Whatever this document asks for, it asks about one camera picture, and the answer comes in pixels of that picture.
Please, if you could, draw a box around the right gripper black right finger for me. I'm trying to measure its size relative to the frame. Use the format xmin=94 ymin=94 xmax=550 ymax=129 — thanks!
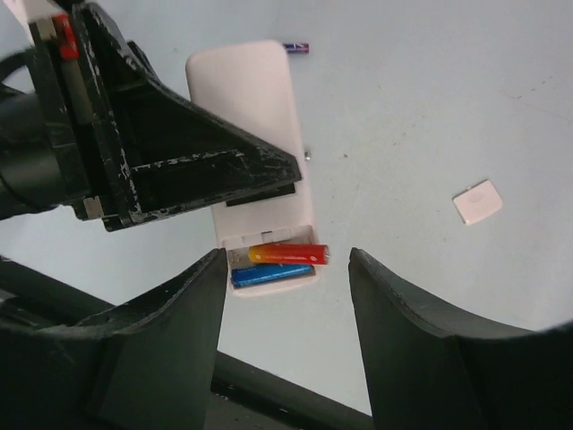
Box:
xmin=348 ymin=248 xmax=572 ymax=429

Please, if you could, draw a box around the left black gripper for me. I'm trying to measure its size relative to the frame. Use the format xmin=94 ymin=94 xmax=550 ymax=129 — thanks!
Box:
xmin=24 ymin=2 xmax=301 ymax=231

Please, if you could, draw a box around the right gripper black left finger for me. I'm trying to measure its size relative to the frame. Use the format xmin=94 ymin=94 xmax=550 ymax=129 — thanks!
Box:
xmin=0 ymin=247 xmax=228 ymax=430

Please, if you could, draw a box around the white red remote control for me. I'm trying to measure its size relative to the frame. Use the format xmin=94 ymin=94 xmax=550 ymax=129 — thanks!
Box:
xmin=184 ymin=39 xmax=322 ymax=300

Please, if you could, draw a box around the blue battery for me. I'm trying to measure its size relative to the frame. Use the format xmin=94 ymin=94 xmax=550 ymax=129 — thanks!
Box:
xmin=231 ymin=264 xmax=313 ymax=288

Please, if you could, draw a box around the red battery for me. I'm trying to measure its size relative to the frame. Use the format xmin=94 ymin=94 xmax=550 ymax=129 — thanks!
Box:
xmin=247 ymin=244 xmax=329 ymax=265

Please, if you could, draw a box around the white battery cover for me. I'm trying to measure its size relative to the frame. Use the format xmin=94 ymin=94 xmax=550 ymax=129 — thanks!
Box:
xmin=452 ymin=179 xmax=503 ymax=226

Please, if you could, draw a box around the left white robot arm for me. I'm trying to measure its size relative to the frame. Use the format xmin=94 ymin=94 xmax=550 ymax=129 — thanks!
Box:
xmin=1 ymin=1 xmax=302 ymax=231

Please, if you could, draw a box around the purple battery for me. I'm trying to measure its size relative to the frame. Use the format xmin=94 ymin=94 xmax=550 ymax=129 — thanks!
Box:
xmin=283 ymin=43 xmax=310 ymax=55

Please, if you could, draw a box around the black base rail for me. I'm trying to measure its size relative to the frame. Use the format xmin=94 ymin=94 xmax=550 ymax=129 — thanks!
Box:
xmin=0 ymin=254 xmax=375 ymax=430

